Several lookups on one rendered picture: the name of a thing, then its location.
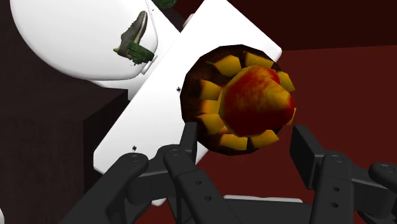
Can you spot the dark green ribbed object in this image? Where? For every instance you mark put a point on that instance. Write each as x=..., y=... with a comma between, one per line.
x=141, y=54
x=164, y=2

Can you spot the red yellow apple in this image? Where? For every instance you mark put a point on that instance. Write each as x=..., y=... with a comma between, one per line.
x=256, y=102

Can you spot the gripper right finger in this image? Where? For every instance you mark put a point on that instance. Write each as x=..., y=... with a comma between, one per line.
x=330, y=183

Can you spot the dark bowl with yellow pattern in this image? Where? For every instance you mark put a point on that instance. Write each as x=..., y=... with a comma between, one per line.
x=193, y=93

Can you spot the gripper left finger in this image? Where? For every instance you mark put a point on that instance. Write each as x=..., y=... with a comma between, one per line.
x=183, y=183

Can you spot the grey green sneaker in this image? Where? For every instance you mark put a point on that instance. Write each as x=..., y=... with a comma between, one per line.
x=136, y=29

